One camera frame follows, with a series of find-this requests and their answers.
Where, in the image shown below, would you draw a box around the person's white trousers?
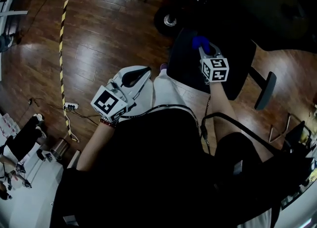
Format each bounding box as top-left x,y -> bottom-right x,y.
118,69 -> 189,123

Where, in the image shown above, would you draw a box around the blue cloth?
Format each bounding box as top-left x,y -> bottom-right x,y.
192,35 -> 211,55

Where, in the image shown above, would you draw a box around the black mesh office chair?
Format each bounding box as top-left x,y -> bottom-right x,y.
167,0 -> 317,101

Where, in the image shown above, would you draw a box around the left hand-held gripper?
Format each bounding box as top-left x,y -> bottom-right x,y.
91,65 -> 152,122

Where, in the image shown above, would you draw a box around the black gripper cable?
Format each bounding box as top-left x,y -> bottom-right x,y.
204,95 -> 211,126
118,104 -> 201,136

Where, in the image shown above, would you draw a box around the metal waste bin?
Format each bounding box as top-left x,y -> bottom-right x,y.
50,137 -> 70,160

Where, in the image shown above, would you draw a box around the yellow black striped floor tape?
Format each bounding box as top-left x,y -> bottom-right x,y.
58,0 -> 80,143

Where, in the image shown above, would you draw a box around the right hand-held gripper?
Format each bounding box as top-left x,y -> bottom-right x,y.
198,42 -> 230,83

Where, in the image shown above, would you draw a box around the person's left forearm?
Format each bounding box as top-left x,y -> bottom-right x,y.
76,120 -> 117,172

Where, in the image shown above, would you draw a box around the grey plastic bag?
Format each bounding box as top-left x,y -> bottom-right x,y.
0,34 -> 15,52

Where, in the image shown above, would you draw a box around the person's right forearm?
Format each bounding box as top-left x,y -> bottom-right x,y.
209,82 -> 274,160

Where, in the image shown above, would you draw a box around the person wearing black headset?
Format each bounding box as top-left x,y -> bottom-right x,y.
51,108 -> 309,228

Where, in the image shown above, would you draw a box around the red bead bracelet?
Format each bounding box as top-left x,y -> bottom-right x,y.
99,119 -> 117,128

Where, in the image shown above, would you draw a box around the white frame table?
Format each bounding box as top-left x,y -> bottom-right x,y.
0,0 -> 40,81

